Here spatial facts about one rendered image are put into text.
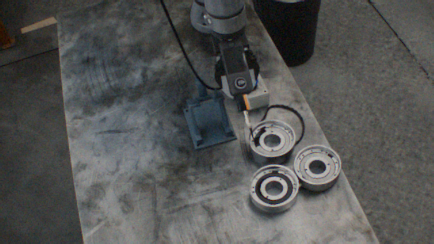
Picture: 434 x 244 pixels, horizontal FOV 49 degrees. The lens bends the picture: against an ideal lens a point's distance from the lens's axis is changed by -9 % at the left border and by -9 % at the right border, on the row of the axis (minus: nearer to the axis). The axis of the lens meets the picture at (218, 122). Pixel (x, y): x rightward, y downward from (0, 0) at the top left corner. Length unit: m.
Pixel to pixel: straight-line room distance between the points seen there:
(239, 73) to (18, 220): 1.47
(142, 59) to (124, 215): 0.49
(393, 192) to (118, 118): 1.22
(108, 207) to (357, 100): 1.50
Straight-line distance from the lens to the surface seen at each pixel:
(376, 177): 2.14
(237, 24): 0.99
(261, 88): 1.26
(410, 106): 2.42
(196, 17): 1.49
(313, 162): 1.15
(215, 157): 1.19
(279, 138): 1.19
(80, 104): 1.39
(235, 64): 1.02
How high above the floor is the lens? 1.77
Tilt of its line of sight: 50 degrees down
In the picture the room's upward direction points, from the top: 8 degrees counter-clockwise
